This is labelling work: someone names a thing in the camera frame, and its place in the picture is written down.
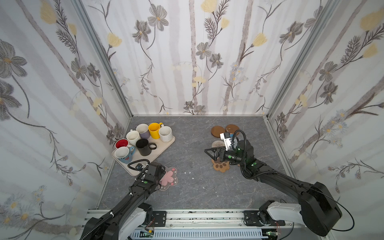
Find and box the woven multicolour round coaster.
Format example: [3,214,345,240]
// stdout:
[211,141,225,148]

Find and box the brown paw coaster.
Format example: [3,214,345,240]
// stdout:
[211,160,230,173]

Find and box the pink flower coaster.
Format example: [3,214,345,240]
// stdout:
[160,167,179,191]

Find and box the brown cork round coaster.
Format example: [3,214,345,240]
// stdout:
[211,126,226,138]

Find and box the beige serving tray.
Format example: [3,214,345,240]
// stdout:
[111,136,176,176]

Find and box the dark brown glossy coaster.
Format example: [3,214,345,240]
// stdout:
[225,124,240,134]

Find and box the black ceramic mug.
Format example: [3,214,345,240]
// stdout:
[136,139,157,157]

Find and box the white mug blue handle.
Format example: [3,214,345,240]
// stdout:
[114,146,136,164]

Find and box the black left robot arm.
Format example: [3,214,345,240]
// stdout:
[81,163,166,240]

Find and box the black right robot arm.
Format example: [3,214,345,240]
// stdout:
[204,141,342,237]

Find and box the white speckled cup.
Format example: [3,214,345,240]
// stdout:
[159,126,173,143]

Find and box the plain white mug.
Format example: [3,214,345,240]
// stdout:
[126,130,141,147]

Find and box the yellow mug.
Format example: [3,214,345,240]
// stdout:
[148,123,163,140]

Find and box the lavender mug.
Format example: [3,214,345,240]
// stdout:
[136,124,151,139]

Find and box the white mug red inside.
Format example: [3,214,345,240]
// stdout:
[114,138,129,149]

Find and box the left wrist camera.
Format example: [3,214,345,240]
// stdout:
[135,163,144,171]

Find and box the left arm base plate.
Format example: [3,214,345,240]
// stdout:
[143,211,167,228]

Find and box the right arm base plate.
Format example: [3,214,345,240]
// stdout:
[244,210,286,227]

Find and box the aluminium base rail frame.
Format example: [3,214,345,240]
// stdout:
[79,208,335,240]

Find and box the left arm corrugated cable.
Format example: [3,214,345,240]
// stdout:
[79,191,136,240]

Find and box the aluminium corner post right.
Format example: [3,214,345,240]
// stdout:
[266,1,340,120]

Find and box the aluminium corner post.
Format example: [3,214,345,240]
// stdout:
[71,0,133,120]
[266,1,340,120]

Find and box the aluminium corner post left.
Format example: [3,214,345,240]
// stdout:
[71,0,133,120]

